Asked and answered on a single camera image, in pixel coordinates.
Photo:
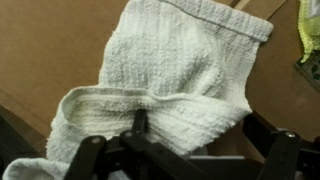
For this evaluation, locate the large brown cardboard box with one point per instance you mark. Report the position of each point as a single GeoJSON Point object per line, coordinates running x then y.
{"type": "Point", "coordinates": [50, 50]}

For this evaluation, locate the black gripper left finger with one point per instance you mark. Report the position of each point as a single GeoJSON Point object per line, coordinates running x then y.
{"type": "Point", "coordinates": [110, 156]}

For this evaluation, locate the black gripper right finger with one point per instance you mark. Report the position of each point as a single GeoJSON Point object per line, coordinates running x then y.
{"type": "Point", "coordinates": [283, 156]}

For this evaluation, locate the white terry towel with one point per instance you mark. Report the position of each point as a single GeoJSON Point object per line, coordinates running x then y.
{"type": "Point", "coordinates": [173, 60]}

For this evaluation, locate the pale green terry towel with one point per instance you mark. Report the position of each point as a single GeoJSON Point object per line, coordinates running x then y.
{"type": "Point", "coordinates": [310, 30]}

